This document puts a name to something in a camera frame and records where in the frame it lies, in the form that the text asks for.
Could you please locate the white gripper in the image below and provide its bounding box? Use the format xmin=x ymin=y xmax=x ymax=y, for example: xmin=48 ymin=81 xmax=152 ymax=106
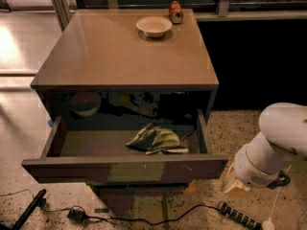
xmin=222 ymin=132 xmax=291 ymax=196

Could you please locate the grey top drawer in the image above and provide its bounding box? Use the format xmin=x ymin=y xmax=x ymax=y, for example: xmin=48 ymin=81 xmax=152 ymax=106
xmin=22 ymin=110 xmax=228 ymax=185

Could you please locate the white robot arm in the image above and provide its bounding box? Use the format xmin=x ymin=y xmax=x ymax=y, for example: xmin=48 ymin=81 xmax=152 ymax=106
xmin=222 ymin=103 xmax=307 ymax=196

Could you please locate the grey drawer cabinet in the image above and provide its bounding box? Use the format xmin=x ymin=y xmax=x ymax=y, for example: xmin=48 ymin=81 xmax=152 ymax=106
xmin=31 ymin=10 xmax=219 ymax=216

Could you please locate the black power strip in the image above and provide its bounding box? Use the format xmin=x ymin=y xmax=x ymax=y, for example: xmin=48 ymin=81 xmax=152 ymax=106
xmin=218 ymin=201 xmax=263 ymax=230

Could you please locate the white plug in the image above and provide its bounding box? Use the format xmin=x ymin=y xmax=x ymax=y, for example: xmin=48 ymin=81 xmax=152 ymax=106
xmin=262 ymin=218 xmax=275 ymax=230

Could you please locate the green chip bag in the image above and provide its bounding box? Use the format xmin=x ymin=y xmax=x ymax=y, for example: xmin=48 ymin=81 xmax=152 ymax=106
xmin=126 ymin=123 xmax=189 ymax=155

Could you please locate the black power adapter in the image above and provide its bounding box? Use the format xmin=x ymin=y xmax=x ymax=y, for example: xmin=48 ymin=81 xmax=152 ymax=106
xmin=67 ymin=208 xmax=85 ymax=223

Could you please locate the white bowl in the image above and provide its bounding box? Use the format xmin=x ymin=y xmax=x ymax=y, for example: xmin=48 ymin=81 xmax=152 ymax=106
xmin=136 ymin=16 xmax=172 ymax=37

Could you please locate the orange soda can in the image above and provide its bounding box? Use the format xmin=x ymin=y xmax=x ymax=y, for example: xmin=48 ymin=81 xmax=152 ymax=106
xmin=169 ymin=1 xmax=183 ymax=24

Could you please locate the black power cable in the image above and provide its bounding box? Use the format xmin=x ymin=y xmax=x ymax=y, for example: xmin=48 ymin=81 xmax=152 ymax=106
xmin=84 ymin=203 xmax=222 ymax=227

